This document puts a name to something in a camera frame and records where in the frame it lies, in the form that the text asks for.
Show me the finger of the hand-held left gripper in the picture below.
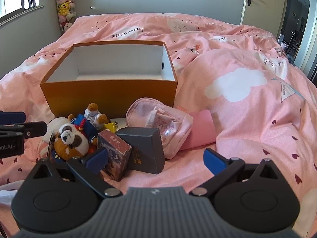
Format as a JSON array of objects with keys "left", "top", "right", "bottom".
[
  {"left": 0, "top": 121, "right": 48, "bottom": 139},
  {"left": 0, "top": 111, "right": 27, "bottom": 125}
]

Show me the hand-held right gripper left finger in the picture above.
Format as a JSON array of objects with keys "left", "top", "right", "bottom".
[{"left": 32, "top": 147, "right": 123, "bottom": 199}]

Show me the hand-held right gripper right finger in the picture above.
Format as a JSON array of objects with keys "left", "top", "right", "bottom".
[{"left": 189, "top": 148, "right": 285, "bottom": 196}]

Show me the brown card box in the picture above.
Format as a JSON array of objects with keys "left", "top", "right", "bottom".
[{"left": 97, "top": 130, "right": 132, "bottom": 182}]

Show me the white plush toy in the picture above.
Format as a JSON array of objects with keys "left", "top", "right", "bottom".
[{"left": 43, "top": 117, "right": 72, "bottom": 144}]

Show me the red panda plush toy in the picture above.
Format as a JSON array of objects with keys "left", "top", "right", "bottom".
[{"left": 51, "top": 123, "right": 90, "bottom": 164}]

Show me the yellow soft toy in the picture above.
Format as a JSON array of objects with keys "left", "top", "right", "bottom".
[{"left": 103, "top": 121, "right": 119, "bottom": 132}]

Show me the brown bear figurine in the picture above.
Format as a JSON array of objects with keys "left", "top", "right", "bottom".
[{"left": 84, "top": 102, "right": 109, "bottom": 131}]

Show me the dark grey box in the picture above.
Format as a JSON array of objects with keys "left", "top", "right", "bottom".
[{"left": 115, "top": 127, "right": 166, "bottom": 175}]

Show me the pink pouch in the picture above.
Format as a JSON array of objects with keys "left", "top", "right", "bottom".
[{"left": 125, "top": 98, "right": 194, "bottom": 160}]

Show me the orange cardboard box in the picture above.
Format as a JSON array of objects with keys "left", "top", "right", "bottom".
[{"left": 40, "top": 40, "right": 178, "bottom": 119}]

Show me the pink printed blanket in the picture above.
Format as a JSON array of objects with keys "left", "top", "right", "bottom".
[{"left": 0, "top": 12, "right": 317, "bottom": 238}]

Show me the pale cloth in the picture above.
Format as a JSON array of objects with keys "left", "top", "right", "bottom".
[{"left": 0, "top": 182, "right": 24, "bottom": 211}]

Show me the clear tube of plush toys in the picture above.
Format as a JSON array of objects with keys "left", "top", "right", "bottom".
[{"left": 53, "top": 0, "right": 77, "bottom": 33}]

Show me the white door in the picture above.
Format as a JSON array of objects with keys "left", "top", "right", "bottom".
[{"left": 240, "top": 0, "right": 291, "bottom": 34}]

